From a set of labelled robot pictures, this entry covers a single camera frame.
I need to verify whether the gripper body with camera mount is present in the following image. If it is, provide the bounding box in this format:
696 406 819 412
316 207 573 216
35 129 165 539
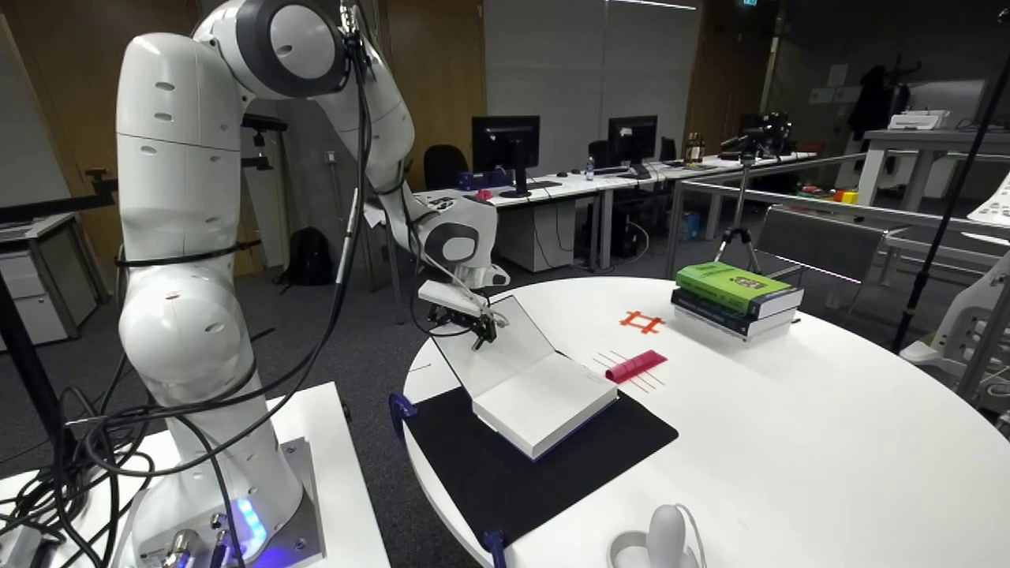
415 279 498 322

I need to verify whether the blue hardcover book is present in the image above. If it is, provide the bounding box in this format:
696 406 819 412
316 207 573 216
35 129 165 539
429 292 621 463

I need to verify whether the white robot base table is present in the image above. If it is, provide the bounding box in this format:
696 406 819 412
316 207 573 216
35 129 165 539
0 380 395 568

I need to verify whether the dark cover book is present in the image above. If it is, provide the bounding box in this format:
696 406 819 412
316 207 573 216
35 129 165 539
674 288 801 336

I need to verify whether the green book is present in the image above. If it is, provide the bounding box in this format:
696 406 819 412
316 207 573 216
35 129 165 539
674 260 809 320

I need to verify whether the white book under stack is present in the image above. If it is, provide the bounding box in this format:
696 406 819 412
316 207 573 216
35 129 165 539
674 303 804 343

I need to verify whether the black office chair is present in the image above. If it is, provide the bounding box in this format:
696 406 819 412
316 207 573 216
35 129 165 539
421 141 475 192

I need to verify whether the black backpack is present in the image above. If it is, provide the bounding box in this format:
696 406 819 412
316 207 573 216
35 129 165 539
285 223 339 292

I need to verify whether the red rectangular block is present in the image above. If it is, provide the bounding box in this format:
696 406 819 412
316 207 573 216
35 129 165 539
604 346 674 387

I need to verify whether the black computer monitor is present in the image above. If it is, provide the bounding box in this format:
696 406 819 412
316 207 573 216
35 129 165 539
604 111 663 177
468 114 543 202

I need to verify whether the black rectangular mat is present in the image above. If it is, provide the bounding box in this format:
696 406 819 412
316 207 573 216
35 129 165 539
402 383 682 554

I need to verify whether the long white office desk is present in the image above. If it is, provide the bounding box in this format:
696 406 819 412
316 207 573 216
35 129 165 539
451 149 824 274

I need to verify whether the white mug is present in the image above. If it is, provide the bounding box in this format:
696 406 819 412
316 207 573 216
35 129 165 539
605 498 709 568

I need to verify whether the grey panel board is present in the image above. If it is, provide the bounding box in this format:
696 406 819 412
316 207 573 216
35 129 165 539
748 202 891 292

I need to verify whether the black hanging jacket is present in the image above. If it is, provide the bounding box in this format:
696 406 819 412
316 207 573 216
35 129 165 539
843 61 915 141

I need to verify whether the black boom stand pole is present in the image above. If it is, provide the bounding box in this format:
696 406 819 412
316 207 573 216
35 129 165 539
891 40 1010 355

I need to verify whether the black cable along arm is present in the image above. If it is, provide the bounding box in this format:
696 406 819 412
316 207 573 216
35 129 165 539
240 0 498 423

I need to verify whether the black camera tripod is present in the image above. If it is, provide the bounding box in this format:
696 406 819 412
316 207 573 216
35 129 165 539
709 156 765 271

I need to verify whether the black camera on tripod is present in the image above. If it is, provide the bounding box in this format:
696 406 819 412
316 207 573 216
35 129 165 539
716 109 800 166

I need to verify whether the metal tube frame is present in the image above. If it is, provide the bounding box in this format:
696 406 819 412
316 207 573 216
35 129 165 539
665 149 1010 279

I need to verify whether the black cable bundle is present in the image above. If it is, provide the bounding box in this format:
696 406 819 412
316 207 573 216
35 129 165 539
0 384 250 568

